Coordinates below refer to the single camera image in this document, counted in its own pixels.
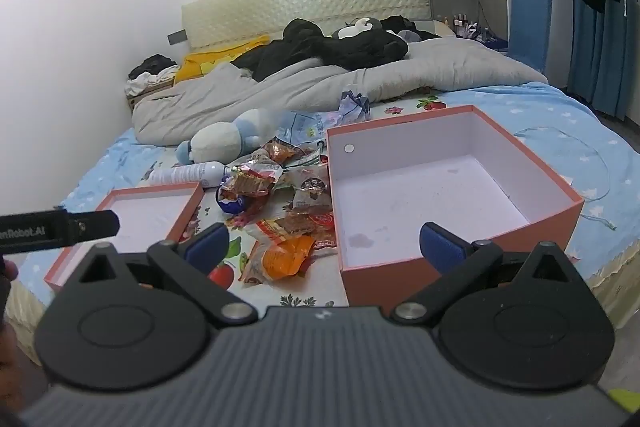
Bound blue white snack packet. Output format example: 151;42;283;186
216;186;252;216

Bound red brown snack packet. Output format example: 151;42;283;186
220;158;283;197

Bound yellow red-bordered snack packet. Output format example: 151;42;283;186
255;212;336;251

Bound grey brown snack packet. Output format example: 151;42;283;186
292;178;332;213

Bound dark orange snack packet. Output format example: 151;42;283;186
262;138;314;166

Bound person's left hand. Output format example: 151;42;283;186
0;257;18;288

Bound pink box lid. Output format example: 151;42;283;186
43;180;206;293

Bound white plastic bottle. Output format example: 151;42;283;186
149;161;229;188

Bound pink cardboard box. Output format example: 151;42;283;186
328;105;584;312

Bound white blue plush toy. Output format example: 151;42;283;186
176;108;282;165

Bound grey duvet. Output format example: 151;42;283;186
132;38;548;146

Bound clothes on bedside table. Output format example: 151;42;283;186
124;54;179;98

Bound crumpled blue plastic bag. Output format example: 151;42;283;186
274;91;370;146

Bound yellow pillow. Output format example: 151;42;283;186
174;35;271;84

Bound black clothing pile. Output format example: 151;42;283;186
231;15;438;82

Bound blue padded chair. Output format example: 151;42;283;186
506;0;552;74

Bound blue curtain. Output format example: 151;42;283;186
567;0;639;120

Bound cream quilted headboard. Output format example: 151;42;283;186
181;0;431;51

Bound white charger with cable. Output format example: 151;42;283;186
513;126;616;231

